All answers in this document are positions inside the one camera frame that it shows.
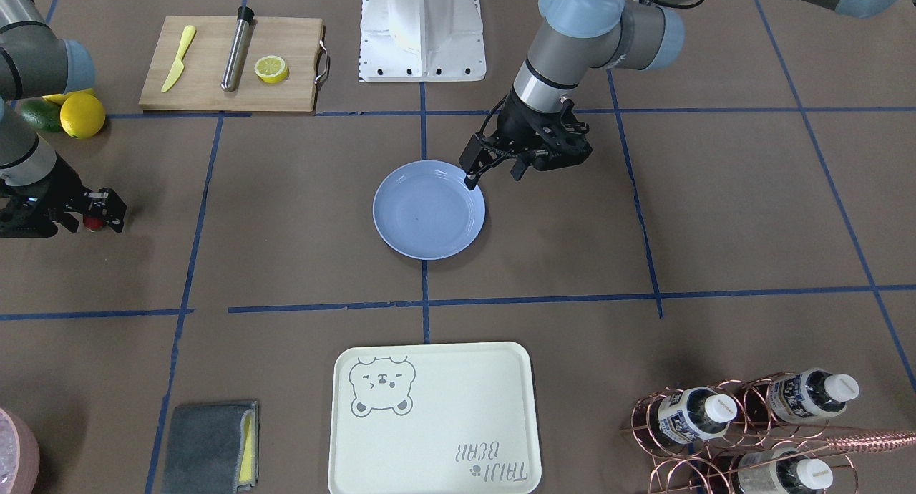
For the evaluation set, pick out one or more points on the white bear tray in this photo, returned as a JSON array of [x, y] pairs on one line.
[[434, 418]]

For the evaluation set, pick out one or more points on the steel cylinder muddler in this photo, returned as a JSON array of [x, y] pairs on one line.
[[239, 48]]

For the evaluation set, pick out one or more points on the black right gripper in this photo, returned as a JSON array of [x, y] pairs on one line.
[[27, 195]]

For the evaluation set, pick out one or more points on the dark tea bottle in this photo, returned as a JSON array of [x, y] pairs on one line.
[[695, 414], [782, 471], [814, 395]]

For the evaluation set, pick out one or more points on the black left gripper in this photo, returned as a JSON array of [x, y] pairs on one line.
[[517, 120]]

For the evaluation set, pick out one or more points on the pink bowl of ice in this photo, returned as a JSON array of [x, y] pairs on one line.
[[20, 455]]

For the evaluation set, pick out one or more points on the lemon half slice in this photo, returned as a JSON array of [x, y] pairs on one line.
[[271, 69]]

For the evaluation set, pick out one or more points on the grey folded cloth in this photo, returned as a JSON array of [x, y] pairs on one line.
[[213, 448]]

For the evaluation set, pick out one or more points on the green lime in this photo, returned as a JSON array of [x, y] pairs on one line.
[[41, 114]]

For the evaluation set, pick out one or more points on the copper wire bottle rack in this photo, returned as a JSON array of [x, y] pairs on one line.
[[708, 466]]

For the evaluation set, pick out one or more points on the blue round plate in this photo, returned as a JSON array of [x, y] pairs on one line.
[[425, 211]]

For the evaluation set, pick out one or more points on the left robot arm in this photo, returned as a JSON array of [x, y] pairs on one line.
[[578, 35]]

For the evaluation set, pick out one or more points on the large yellow lemon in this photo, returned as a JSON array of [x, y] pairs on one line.
[[82, 115]]

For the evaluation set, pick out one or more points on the yellow plastic knife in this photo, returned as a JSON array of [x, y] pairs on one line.
[[178, 65]]

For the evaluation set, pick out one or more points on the small yellow lemon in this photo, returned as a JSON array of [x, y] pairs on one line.
[[60, 99]]

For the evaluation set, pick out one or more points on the red strawberry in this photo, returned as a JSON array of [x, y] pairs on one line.
[[92, 223]]

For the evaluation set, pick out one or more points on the dark tea bottle rear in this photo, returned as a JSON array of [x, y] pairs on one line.
[[782, 471]]

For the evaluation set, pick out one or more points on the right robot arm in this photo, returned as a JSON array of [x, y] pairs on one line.
[[34, 63]]

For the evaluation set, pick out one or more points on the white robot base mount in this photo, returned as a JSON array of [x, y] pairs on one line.
[[421, 40]]

